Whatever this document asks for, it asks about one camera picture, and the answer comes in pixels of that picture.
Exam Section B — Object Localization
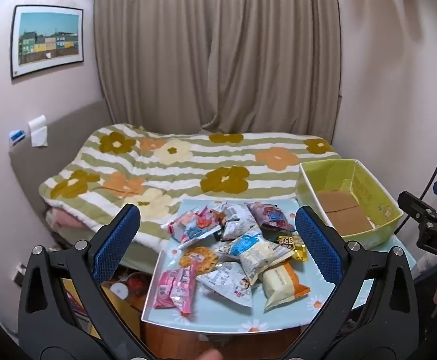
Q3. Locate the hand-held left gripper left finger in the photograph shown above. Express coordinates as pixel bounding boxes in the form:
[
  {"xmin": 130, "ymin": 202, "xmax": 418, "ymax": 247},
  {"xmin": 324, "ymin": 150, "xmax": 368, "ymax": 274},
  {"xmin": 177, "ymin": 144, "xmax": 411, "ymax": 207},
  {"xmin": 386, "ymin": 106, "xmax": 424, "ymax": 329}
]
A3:
[{"xmin": 18, "ymin": 203, "xmax": 155, "ymax": 360}]

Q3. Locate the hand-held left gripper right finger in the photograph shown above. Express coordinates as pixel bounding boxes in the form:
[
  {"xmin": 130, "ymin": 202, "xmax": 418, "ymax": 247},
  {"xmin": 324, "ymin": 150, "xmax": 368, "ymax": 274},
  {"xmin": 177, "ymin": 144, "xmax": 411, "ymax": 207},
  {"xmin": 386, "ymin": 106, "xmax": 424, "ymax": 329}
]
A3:
[{"xmin": 279, "ymin": 205, "xmax": 416, "ymax": 360}]

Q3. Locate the gold snack packet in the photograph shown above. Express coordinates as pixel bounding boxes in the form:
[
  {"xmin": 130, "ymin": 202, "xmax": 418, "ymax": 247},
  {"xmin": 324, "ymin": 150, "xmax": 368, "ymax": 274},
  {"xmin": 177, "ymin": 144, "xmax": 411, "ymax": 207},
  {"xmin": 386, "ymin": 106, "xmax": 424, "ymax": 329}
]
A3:
[{"xmin": 276, "ymin": 234, "xmax": 309, "ymax": 262}]

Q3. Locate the green cardboard box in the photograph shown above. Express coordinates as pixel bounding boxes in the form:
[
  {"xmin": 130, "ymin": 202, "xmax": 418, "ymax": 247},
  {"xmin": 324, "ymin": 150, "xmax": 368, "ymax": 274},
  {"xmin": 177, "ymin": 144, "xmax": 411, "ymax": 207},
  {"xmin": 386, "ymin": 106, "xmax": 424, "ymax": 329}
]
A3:
[{"xmin": 297, "ymin": 158, "xmax": 405, "ymax": 249}]

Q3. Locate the white blue snack packet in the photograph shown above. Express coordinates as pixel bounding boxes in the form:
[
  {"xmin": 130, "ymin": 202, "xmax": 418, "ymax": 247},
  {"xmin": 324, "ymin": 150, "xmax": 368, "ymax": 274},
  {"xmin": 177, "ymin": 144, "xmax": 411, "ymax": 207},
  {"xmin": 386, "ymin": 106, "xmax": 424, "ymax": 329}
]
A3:
[{"xmin": 229, "ymin": 232, "xmax": 296, "ymax": 286}]

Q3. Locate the pink blue snack packet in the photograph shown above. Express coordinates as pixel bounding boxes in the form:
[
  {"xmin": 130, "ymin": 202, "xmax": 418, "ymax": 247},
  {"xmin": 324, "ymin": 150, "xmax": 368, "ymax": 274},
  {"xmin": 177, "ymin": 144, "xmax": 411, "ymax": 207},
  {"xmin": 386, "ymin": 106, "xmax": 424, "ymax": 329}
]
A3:
[{"xmin": 165, "ymin": 204, "xmax": 227, "ymax": 251}]

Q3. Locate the round waffle snack packet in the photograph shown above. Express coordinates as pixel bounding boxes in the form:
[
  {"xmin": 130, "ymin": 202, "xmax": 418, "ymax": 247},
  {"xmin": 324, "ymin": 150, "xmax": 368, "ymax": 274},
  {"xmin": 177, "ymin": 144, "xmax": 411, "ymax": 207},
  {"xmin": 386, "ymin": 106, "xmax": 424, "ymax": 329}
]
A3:
[{"xmin": 179, "ymin": 247, "xmax": 219, "ymax": 275}]

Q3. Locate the white grey printed snack packet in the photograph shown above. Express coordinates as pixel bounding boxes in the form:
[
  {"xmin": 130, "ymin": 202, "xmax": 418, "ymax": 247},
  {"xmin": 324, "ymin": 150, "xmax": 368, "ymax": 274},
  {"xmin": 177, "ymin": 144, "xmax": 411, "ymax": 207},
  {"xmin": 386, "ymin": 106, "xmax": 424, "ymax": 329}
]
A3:
[{"xmin": 197, "ymin": 262, "xmax": 255, "ymax": 307}]

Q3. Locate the person's left hand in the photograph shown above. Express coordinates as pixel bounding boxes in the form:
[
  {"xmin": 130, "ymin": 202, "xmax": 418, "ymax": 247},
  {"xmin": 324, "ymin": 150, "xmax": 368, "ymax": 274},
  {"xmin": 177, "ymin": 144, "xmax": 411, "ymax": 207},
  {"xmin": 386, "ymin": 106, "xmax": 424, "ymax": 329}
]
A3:
[{"xmin": 195, "ymin": 349, "xmax": 224, "ymax": 360}]

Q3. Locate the brown cardboard insert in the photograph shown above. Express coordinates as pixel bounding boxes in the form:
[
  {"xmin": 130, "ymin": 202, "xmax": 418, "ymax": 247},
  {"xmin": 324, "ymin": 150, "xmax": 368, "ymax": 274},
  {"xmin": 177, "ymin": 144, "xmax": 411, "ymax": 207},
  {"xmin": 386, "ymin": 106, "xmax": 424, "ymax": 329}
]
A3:
[{"xmin": 316, "ymin": 189, "xmax": 377, "ymax": 238}]

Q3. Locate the red round container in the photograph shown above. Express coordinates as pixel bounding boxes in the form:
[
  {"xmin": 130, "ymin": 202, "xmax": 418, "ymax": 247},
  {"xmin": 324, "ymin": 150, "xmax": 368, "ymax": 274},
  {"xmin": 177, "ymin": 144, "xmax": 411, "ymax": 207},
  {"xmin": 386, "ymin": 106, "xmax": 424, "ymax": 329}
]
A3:
[{"xmin": 128, "ymin": 272, "xmax": 152, "ymax": 298}]

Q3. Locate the red blue snack packet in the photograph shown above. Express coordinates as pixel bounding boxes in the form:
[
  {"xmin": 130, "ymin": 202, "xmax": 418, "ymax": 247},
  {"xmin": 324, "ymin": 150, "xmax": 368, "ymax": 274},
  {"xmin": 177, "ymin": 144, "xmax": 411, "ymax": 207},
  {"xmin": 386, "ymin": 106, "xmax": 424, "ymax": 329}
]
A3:
[{"xmin": 246, "ymin": 202, "xmax": 298, "ymax": 242}]

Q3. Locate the pink folded blanket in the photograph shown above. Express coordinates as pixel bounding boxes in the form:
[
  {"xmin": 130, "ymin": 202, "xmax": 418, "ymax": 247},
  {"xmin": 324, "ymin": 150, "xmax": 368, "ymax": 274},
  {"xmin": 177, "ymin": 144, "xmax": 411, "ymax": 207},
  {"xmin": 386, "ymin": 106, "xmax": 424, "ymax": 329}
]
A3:
[{"xmin": 47, "ymin": 206, "xmax": 89, "ymax": 230}]

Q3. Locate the orange cream snack packet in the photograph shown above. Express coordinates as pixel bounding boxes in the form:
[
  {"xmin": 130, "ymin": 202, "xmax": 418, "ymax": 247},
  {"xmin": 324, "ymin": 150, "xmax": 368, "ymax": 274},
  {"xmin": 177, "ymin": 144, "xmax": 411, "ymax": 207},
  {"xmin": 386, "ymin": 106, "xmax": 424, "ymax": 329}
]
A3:
[{"xmin": 261, "ymin": 262, "xmax": 312, "ymax": 311}]

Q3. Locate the yellow box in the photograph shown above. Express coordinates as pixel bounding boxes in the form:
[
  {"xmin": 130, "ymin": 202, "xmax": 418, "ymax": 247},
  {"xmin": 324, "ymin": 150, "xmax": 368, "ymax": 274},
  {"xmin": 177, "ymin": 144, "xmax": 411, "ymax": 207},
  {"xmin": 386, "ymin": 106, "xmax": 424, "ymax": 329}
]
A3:
[{"xmin": 100, "ymin": 289, "xmax": 144, "ymax": 346}]

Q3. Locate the white silver snack packet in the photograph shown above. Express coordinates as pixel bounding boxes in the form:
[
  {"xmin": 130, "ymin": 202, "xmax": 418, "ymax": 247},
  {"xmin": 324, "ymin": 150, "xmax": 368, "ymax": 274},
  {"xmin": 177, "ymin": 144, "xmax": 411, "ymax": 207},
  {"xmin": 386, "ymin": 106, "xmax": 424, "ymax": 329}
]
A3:
[{"xmin": 219, "ymin": 203, "xmax": 259, "ymax": 241}]

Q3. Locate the striped floral blanket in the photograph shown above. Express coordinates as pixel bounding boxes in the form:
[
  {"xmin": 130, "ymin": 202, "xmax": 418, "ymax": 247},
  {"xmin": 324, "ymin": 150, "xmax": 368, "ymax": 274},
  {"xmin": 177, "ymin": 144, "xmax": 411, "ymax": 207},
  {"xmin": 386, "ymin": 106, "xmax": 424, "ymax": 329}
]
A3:
[{"xmin": 38, "ymin": 123, "xmax": 342, "ymax": 241}]

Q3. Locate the light blue daisy tablecloth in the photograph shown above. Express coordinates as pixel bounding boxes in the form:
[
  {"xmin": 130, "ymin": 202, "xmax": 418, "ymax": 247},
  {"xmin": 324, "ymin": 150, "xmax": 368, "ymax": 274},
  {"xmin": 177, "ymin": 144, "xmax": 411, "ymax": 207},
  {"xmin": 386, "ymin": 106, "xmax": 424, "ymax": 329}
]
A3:
[{"xmin": 140, "ymin": 198, "xmax": 418, "ymax": 334}]

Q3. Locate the grey headboard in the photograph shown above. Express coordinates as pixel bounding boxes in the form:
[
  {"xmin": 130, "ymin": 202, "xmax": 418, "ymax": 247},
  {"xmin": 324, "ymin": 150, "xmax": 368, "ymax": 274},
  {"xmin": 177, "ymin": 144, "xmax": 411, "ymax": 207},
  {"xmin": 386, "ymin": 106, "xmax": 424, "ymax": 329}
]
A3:
[{"xmin": 8, "ymin": 99, "xmax": 108, "ymax": 256}]

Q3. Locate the white tissue paper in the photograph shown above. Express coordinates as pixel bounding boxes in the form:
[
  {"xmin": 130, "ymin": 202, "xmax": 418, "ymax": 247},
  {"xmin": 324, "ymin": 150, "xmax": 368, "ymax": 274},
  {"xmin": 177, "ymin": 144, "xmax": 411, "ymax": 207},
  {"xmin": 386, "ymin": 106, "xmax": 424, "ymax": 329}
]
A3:
[{"xmin": 28, "ymin": 115, "xmax": 49, "ymax": 147}]

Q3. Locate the small blue white item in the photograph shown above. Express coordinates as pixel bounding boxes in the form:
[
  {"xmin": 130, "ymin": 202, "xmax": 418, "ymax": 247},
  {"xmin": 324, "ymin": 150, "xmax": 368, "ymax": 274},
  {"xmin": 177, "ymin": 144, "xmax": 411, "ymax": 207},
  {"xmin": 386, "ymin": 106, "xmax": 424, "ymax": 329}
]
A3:
[{"xmin": 8, "ymin": 129, "xmax": 27, "ymax": 147}]

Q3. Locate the framed picture of houses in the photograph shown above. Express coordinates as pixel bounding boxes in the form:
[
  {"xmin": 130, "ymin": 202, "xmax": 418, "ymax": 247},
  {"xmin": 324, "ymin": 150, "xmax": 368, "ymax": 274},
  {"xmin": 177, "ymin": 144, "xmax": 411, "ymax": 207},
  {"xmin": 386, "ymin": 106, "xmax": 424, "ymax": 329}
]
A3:
[{"xmin": 10, "ymin": 5, "xmax": 85, "ymax": 80}]

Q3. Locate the beige curtain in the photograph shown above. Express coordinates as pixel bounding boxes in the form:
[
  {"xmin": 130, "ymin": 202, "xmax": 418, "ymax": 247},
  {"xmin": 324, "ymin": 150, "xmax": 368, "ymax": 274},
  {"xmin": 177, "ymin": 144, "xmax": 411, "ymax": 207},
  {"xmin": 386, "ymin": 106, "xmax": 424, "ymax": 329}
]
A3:
[{"xmin": 93, "ymin": 0, "xmax": 344, "ymax": 135}]

